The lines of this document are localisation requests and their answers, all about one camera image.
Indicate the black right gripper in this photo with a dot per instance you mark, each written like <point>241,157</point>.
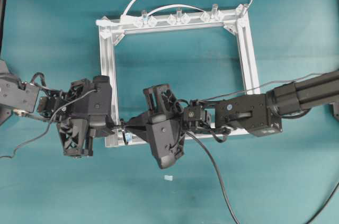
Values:
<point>162,106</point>

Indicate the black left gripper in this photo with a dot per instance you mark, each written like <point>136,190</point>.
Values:
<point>87,115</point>

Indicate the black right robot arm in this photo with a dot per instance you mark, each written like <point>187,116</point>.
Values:
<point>258,114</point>

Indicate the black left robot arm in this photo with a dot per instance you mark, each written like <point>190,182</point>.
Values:
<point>31,99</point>

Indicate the small blue tape piece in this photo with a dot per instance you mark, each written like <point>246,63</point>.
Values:
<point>168,177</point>

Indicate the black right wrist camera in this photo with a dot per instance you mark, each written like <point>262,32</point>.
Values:
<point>163,138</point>

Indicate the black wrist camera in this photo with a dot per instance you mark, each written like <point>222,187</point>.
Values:
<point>102,84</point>
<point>163,138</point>

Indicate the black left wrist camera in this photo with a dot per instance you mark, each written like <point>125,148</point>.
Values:
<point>102,84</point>

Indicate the clear standoff post left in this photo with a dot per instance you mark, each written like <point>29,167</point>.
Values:
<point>144,16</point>

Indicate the clear standoff post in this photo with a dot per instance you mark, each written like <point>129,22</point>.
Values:
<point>214,11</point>
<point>144,16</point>
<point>178,15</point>

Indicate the clear standoff post middle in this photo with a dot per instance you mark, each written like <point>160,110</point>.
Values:
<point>178,15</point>

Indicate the clear standoff post right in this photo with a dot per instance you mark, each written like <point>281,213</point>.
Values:
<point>214,11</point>

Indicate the silver aluminium extrusion frame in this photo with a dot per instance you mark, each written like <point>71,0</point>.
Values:
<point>198,57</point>

